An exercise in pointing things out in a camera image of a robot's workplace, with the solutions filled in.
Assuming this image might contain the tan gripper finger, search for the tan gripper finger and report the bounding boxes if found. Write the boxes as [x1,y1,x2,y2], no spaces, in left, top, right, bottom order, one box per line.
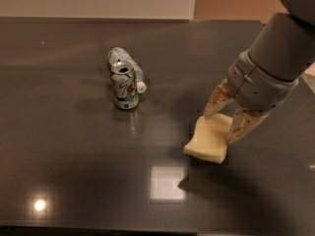
[226,108,270,145]
[204,79,234,118]

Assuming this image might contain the yellow sponge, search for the yellow sponge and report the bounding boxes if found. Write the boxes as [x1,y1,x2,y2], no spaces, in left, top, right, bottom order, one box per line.
[184,113,232,164]

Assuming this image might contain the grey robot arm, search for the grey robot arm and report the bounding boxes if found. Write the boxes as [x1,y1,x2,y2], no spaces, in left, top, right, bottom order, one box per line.
[204,0,315,144]

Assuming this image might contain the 7up soda can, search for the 7up soda can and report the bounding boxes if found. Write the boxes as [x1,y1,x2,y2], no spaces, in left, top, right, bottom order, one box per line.
[110,62,139,110]

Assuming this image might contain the clear plastic water bottle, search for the clear plastic water bottle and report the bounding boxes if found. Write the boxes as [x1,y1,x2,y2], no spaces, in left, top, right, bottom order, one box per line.
[108,47,147,94]

